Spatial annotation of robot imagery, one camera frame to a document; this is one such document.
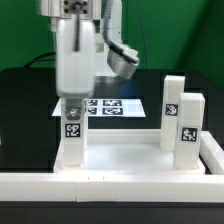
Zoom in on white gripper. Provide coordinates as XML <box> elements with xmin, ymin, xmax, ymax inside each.
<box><xmin>56</xmin><ymin>18</ymin><xmax>96</xmax><ymax>120</ymax></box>

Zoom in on white desk top tray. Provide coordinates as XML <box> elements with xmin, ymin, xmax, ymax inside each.
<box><xmin>53</xmin><ymin>128</ymin><xmax>207</xmax><ymax>175</ymax></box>

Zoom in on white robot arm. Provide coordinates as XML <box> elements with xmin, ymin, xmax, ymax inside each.
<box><xmin>39</xmin><ymin>0</ymin><xmax>140</xmax><ymax>121</ymax></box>

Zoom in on white marker sheet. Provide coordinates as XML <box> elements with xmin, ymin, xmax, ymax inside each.
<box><xmin>51</xmin><ymin>97</ymin><xmax>146</xmax><ymax>118</ymax></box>

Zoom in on white front fence bar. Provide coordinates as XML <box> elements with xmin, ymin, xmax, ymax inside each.
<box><xmin>0</xmin><ymin>173</ymin><xmax>224</xmax><ymax>203</ymax></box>

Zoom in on white fence bar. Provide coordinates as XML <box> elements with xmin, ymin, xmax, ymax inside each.
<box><xmin>200</xmin><ymin>131</ymin><xmax>224</xmax><ymax>175</ymax></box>
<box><xmin>0</xmin><ymin>173</ymin><xmax>224</xmax><ymax>203</ymax></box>

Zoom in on white right fence bar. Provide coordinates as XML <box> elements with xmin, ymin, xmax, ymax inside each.
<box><xmin>200</xmin><ymin>131</ymin><xmax>224</xmax><ymax>175</ymax></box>

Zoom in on black cable horizontal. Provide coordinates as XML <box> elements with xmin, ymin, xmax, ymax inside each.
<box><xmin>23</xmin><ymin>52</ymin><xmax>56</xmax><ymax>68</ymax></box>

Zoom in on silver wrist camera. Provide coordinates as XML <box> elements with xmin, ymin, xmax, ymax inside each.
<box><xmin>107</xmin><ymin>42</ymin><xmax>140</xmax><ymax>79</ymax></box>

